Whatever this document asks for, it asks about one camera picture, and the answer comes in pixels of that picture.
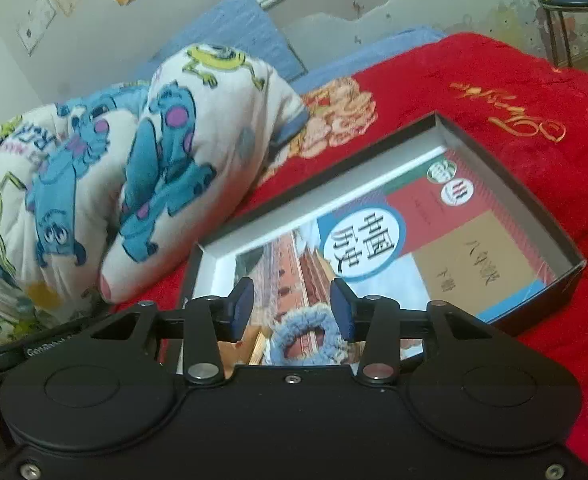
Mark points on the black cardboard box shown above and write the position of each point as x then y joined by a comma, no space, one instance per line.
503,185

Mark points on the red plush blanket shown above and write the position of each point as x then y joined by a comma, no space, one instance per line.
473,85

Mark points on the cartoon monster printed blanket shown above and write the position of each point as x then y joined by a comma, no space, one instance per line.
99,170

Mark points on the white wall paper sheet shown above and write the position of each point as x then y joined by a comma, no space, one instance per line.
36,27

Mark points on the red and tan textbook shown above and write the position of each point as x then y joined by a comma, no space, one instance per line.
448,220

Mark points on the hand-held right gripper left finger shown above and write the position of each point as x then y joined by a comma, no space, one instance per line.
242,310

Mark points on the blue fuzzy scrunchie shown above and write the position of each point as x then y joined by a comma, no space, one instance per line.
281,332

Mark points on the blue pillow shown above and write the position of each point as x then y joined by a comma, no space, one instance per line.
244,25

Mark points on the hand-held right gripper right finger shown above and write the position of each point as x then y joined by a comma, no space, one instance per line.
341,312

